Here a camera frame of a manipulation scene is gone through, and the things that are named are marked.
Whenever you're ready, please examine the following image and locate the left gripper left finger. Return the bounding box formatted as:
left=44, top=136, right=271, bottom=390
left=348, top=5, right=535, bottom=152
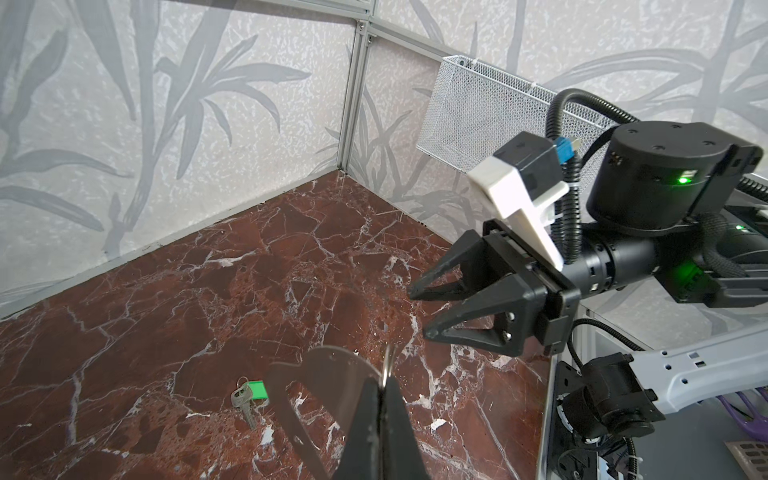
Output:
left=332, top=378, right=381, bottom=480

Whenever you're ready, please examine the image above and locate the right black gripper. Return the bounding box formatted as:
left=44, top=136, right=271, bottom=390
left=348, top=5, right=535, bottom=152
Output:
left=407, top=220, right=581, bottom=357

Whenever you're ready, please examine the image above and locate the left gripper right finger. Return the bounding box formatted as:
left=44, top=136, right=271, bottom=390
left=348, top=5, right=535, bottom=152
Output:
left=379, top=377, right=430, bottom=480

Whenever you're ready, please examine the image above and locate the grey metal carabiner plate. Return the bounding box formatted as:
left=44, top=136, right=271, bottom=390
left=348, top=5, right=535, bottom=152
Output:
left=264, top=346, right=381, bottom=479

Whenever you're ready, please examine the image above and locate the key with green tag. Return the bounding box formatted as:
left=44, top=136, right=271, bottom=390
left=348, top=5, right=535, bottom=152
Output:
left=230, top=376, right=268, bottom=430

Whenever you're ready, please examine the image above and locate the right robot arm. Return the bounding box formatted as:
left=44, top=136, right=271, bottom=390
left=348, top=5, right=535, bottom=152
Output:
left=408, top=121, right=767, bottom=357

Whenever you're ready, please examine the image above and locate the purple plastic tool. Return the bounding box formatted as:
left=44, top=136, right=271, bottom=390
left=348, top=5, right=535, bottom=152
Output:
left=717, top=387, right=767, bottom=443

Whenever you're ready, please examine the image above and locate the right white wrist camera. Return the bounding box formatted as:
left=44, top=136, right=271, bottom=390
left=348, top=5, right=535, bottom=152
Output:
left=467, top=132, right=580, bottom=271

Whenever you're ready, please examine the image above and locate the white wire mesh basket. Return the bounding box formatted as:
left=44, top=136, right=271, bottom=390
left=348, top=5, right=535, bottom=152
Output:
left=415, top=55, right=619, bottom=175

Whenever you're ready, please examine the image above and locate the aluminium frame corner post right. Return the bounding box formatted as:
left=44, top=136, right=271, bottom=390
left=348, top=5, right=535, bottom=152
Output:
left=337, top=0, right=378, bottom=172

